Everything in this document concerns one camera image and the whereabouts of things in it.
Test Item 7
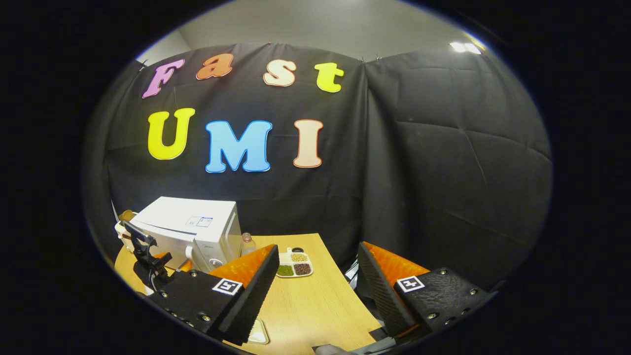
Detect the divided tray with beans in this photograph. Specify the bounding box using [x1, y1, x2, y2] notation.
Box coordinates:
[276, 248, 314, 279]

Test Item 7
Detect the white toaster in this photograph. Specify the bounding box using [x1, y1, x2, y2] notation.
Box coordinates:
[114, 220, 136, 247]

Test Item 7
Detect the pale green square plate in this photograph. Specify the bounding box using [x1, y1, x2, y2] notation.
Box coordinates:
[246, 318, 270, 345]

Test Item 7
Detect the black backdrop cloth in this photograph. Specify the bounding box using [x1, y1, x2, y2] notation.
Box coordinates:
[84, 42, 553, 291]

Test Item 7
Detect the white microwave oven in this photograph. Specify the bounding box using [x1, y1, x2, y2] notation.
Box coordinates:
[129, 196, 243, 273]

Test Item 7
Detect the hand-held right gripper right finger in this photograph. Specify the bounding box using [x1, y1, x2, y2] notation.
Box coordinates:
[356, 242, 496, 342]

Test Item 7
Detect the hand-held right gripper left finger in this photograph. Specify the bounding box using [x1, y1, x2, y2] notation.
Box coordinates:
[148, 244, 280, 347]

